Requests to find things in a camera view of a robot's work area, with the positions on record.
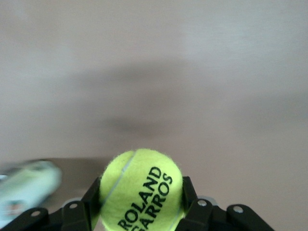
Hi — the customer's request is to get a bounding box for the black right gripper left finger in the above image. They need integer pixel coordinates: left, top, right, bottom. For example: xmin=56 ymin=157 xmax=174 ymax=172
xmin=0 ymin=177 xmax=102 ymax=231

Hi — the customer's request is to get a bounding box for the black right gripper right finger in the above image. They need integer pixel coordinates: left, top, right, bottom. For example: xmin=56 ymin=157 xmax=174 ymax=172
xmin=179 ymin=176 xmax=276 ymax=231

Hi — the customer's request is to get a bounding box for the clear Wilson tennis ball can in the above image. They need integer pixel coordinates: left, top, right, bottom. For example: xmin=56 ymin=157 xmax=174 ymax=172
xmin=0 ymin=160 xmax=62 ymax=217

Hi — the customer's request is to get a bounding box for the yellow Roland Garros tennis ball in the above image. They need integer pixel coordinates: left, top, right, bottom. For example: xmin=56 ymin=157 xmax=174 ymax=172
xmin=99 ymin=148 xmax=183 ymax=231

